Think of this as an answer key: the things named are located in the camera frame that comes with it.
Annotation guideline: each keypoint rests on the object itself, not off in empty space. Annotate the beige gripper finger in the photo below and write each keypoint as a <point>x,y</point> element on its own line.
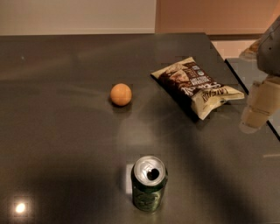
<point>263,101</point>

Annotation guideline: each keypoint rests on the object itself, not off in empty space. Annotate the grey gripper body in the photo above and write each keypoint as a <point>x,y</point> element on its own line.
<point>269,53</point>

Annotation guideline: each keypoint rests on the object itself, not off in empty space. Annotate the green soda can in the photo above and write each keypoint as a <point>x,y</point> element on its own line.
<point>148,178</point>

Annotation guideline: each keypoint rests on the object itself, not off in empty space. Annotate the brown chip bag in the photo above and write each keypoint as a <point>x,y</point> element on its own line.
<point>189,80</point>

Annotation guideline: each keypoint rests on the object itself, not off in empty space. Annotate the orange fruit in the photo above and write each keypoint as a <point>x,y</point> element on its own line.
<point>121,94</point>

